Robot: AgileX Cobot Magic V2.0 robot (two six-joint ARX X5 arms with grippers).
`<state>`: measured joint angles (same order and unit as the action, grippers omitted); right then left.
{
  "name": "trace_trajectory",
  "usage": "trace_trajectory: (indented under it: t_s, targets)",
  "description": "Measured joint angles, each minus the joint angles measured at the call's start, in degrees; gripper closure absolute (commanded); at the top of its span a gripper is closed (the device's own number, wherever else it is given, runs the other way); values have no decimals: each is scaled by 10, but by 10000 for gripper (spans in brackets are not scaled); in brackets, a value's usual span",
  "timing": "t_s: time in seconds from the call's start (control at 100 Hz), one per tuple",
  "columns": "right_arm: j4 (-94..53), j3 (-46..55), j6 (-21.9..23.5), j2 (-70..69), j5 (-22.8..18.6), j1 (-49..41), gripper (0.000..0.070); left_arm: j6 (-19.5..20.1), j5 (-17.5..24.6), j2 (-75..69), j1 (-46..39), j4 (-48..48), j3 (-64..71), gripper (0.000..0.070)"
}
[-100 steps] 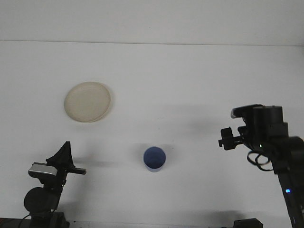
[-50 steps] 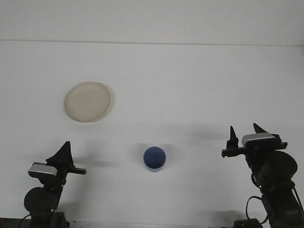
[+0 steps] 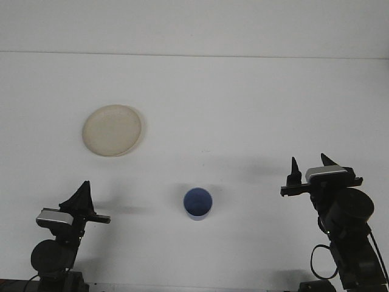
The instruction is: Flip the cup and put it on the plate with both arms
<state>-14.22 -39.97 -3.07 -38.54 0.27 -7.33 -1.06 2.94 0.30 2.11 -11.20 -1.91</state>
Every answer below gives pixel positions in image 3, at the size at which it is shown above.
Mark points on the pale blue cup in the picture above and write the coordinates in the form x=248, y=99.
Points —
x=197, y=202

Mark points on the pale round plate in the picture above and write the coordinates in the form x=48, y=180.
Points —
x=112, y=130

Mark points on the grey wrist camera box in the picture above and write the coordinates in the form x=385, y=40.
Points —
x=54, y=217
x=325, y=174

